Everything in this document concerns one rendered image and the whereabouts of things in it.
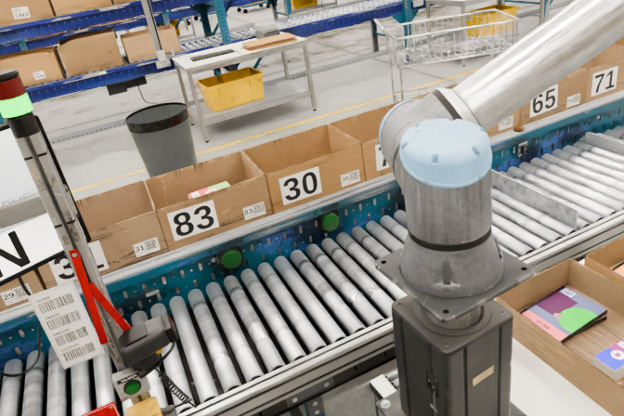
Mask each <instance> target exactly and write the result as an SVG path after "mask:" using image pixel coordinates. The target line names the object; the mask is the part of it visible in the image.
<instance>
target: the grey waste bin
mask: <svg viewBox="0 0 624 416"><path fill-rule="evenodd" d="M125 121H126V124H127V127H128V130H129V131H130V133H131V135H132V137H133V139H134V141H135V143H136V147H137V149H138V151H139V154H140V156H141V158H142V161H143V163H144V164H145V167H146V169H147V171H148V174H149V177H150V178H152V177H155V176H159V175H163V174H166V173H169V172H172V171H174V170H178V169H181V168H184V167H187V166H191V165H193V164H196V163H197V159H196V154H195V149H194V144H193V139H192V134H191V129H190V124H189V112H188V108H187V105H186V104H184V103H181V102H168V103H162V104H157V105H153V106H149V107H147V108H144V109H141V110H137V111H135V112H133V113H131V114H130V115H128V116H127V117H126V118H125Z"/></svg>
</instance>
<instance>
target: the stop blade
mask: <svg viewBox="0 0 624 416"><path fill-rule="evenodd" d="M491 187H493V188H494V189H497V190H499V191H501V192H503V193H505V194H507V195H509V196H511V197H513V198H515V199H517V200H519V201H520V202H523V203H525V204H527V205H529V206H531V207H533V208H535V209H537V210H539V211H541V212H543V213H545V214H546V215H549V216H551V217H553V218H555V219H557V220H559V221H560V222H562V223H564V224H566V225H568V226H570V227H572V228H574V229H575V230H577V222H578V213H579V210H578V209H576V208H573V207H571V206H569V205H567V204H565V203H563V202H561V201H558V200H556V199H554V198H552V197H550V196H548V195H545V194H543V193H541V192H539V191H537V190H535V189H533V188H530V187H528V186H526V185H524V184H522V183H520V182H517V181H515V180H513V179H511V178H510V177H508V176H506V175H502V174H500V173H498V172H496V171H494V170H492V169H491Z"/></svg>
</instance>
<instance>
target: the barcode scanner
mask: <svg viewBox="0 0 624 416"><path fill-rule="evenodd" d="M177 336H178V335H177V331H176V326H175V324H174V322H173V321H172V319H171V317H170V316H169V315H168V314H167V313H164V314H162V315H160V316H159V317H155V318H152V319H150V320H148V321H146V322H145V321H142V322H140V323H138V324H137V325H136V326H134V327H132V328H130V329H128V330H126V331H123V334H122V335H121V336H120V337H119V340H118V345H119V350H120V354H121V356H122V358H123V360H124V361H125V362H126V363H127V364H135V363H136V364H137V365H138V366H139V367H140V368H141V370H138V376H139V378H140V379H142V378H144V377H145V376H147V375H148V374H150V373H151V372H152V371H154V370H155V369H157V368H158V367H160V366H161V364H162V363H161V361H160V353H161V352H162V351H163V348H164V347H166V346H168V345H169V344H170V343H171V344H172V343H174V342H176V341H177V340H178V337H177Z"/></svg>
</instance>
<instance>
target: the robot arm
mask: <svg viewBox="0 0 624 416"><path fill-rule="evenodd" d="M622 37H624V0H575V1H573V2H572V3H570V4H569V5H568V6H566V7H565V8H563V9H562V10H560V11H559V12H558V13H556V14H555V15H554V16H552V17H551V18H549V19H548V20H546V21H545V22H544V23H542V24H541V25H540V26H539V27H538V28H536V29H535V30H533V31H532V32H530V33H529V34H528V35H526V36H525V37H523V38H522V39H521V40H519V41H518V42H517V43H515V44H514V45H512V46H511V47H509V48H508V49H507V50H505V51H504V52H502V53H501V54H500V55H498V56H497V57H496V58H494V59H493V60H491V61H490V62H489V63H488V64H487V65H485V66H484V67H482V68H481V69H480V70H478V71H476V72H475V73H474V74H472V75H471V76H470V77H468V78H467V79H465V80H464V81H463V82H461V83H460V84H458V85H457V86H455V87H454V88H452V89H446V88H437V89H435V90H434V91H433V92H431V93H430V94H429V95H427V96H426V97H424V98H423V99H409V100H405V101H403V102H400V103H398V104H396V105H395V107H394V108H392V109H391V110H390V111H389V112H387V113H386V115H385V116H384V118H383V121H382V123H381V126H380V131H379V141H380V147H381V151H382V154H383V157H384V158H385V160H386V161H387V163H388V165H389V167H390V168H391V170H392V172H393V174H394V176H395V178H396V180H397V182H398V184H399V186H400V187H401V189H402V191H403V194H404V199H405V206H406V217H407V226H408V235H407V238H406V240H405V244H404V247H403V249H402V251H401V255H400V268H401V273H402V275H403V277H404V279H405V280H406V282H407V283H408V284H409V285H411V286H412V287H413V288H415V289H417V290H418V291H420V292H423V293H427V294H430V295H433V296H437V297H444V298H463V297H469V296H473V295H477V294H480V293H483V292H485V291H487V290H489V289H490V288H492V287H493V286H495V285H496V284H497V283H498V282H499V280H500V279H501V276H502V274H503V255H502V252H501V248H500V246H499V244H498V243H497V241H496V239H495V237H494V234H493V232H492V197H491V163H492V151H491V148H490V142H489V137H488V134H487V133H486V131H488V130H489V129H491V128H492V127H494V126H495V125H497V124H498V123H500V122H501V121H503V120H504V119H506V118H507V117H509V116H510V115H511V114H513V113H514V112H516V111H518V110H519V109H521V108H522V107H523V106H525V105H526V104H527V103H528V102H530V101H531V100H532V99H534V98H536V97H537V96H539V95H540V94H542V93H543V92H544V91H546V90H547V89H549V88H550V87H552V86H553V85H555V84H556V83H558V82H559V81H561V80H562V79H564V78H565V77H567V75H568V74H570V73H571V72H573V71H575V70H576V69H578V68H579V67H580V66H582V65H583V64H585V63H586V62H588V61H589V60H591V59H592V58H594V57H595V56H597V55H598V54H600V53H601V52H603V51H604V50H605V49H607V48H608V47H610V46H611V45H612V44H614V43H615V42H616V41H618V40H619V39H621V38H622Z"/></svg>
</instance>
